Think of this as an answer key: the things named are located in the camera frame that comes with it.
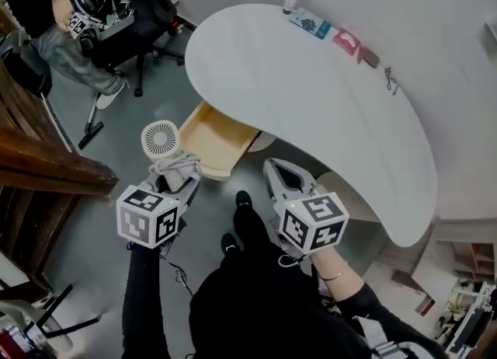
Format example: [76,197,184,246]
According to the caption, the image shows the person's legs black trousers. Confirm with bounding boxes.
[189,201,368,359]

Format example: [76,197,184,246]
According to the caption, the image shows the grey shoulder strap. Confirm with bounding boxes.
[356,315,422,359]

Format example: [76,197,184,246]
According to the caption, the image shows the black eyelash curler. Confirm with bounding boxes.
[384,65,400,96]

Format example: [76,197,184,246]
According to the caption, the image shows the large wooden drawer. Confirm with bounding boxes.
[179,101,261,182]

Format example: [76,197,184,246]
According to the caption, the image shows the person's black shoe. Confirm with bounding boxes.
[220,232,241,254]
[235,190,254,211]

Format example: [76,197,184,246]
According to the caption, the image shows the vacuum cleaner wand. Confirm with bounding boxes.
[78,90,106,151]

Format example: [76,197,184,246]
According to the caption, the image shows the black floor cable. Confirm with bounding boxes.
[158,255,196,299]

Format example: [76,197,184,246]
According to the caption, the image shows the black bin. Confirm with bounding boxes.
[0,44,54,99]

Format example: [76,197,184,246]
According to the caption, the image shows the cream hair dryer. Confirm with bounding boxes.
[140,120,202,193]

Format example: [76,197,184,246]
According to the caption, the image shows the red packet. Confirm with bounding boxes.
[332,27,363,58]

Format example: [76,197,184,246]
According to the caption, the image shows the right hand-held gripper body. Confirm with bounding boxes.
[270,185,350,262]

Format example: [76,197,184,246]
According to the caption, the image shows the person's left black shoe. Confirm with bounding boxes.
[220,232,241,254]

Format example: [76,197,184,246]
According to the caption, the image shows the dark wooden furniture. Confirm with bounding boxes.
[0,0,120,285]

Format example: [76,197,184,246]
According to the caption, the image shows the person's right forearm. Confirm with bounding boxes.
[310,248,447,359]

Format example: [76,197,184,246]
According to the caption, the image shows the white chair black legs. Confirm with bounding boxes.
[0,283,103,355]

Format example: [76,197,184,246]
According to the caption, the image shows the black office chair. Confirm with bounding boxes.
[88,0,187,99]

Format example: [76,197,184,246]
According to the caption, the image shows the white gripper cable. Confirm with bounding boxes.
[276,253,308,270]

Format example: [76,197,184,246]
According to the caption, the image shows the black white patterned block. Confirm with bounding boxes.
[67,11,91,39]

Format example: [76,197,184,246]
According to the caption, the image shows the person's right black shoe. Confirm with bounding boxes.
[235,190,254,211]

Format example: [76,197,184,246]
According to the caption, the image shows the white curved desk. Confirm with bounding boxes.
[184,3,440,249]

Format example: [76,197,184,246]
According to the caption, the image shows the black bag pile with straps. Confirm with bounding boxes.
[79,0,136,68]

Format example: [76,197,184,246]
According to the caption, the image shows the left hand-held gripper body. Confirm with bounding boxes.
[115,177,201,250]

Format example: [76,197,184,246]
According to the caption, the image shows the grey wooden shelf unit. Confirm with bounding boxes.
[371,215,497,319]

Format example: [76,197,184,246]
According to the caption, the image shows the blue card packet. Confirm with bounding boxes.
[288,7,332,41]

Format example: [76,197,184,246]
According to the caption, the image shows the person's left forearm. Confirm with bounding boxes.
[121,242,172,359]

